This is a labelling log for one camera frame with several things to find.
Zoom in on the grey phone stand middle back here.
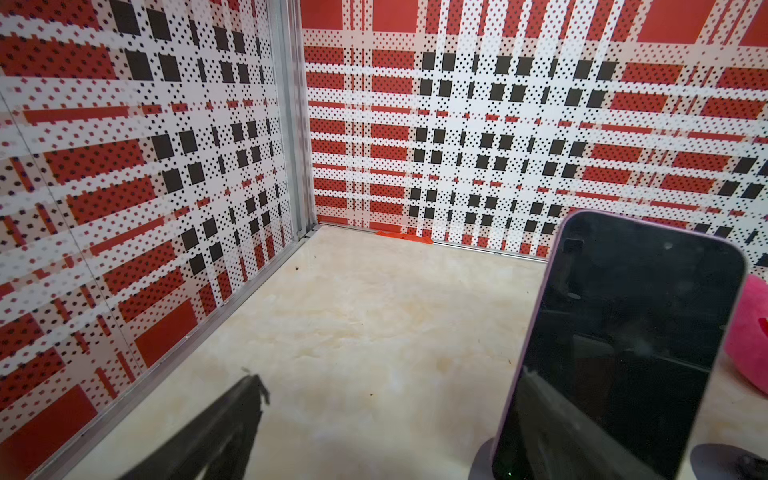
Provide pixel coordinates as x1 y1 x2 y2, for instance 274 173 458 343
690 443 767 480

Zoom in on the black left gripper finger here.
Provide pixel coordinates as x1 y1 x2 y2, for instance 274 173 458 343
122 375 270 479

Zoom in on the black phone purple case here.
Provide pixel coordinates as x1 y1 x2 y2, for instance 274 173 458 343
490 210 748 479

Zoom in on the pink striped plush toy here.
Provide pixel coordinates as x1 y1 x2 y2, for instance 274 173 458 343
724 275 767 396

